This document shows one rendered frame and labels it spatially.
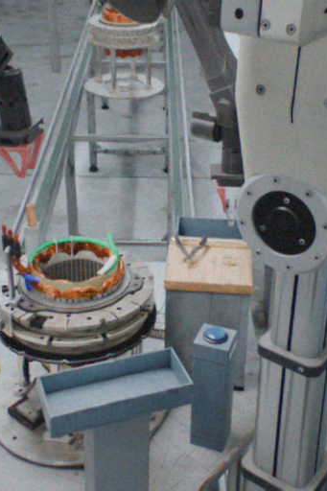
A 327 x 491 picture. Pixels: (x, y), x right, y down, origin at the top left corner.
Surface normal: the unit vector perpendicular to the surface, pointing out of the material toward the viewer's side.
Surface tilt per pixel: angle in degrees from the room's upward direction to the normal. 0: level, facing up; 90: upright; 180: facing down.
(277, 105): 90
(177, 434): 0
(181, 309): 90
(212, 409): 90
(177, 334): 90
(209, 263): 0
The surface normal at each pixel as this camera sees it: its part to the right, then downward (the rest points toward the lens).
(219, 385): -0.33, 0.45
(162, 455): 0.02, -0.88
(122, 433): 0.34, 0.46
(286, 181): -0.59, 0.38
